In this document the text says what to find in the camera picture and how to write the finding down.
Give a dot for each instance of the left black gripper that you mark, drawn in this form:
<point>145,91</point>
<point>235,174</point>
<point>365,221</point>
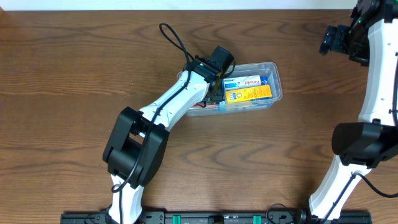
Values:
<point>220,97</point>

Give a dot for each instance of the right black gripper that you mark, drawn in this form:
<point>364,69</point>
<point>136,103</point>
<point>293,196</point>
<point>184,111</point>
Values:
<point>329,40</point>

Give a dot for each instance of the white Panadol box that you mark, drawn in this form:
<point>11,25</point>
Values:
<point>241,82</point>

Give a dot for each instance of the yellow cough syrup box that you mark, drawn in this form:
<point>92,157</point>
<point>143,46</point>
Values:
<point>248,94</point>

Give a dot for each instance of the blue fever patch box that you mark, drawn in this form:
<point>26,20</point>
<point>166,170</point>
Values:
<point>264,81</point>

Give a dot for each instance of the red medicine box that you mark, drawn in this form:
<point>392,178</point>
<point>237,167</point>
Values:
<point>204,104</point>

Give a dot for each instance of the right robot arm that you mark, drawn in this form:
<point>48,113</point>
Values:
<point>358,148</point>

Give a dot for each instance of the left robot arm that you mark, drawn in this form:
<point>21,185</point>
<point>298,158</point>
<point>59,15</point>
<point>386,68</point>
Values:
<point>137,143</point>

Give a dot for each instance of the clear plastic container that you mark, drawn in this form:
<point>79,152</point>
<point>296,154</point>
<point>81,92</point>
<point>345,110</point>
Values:
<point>265,69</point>

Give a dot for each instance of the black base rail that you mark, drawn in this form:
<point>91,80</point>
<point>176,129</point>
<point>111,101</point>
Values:
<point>272,216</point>

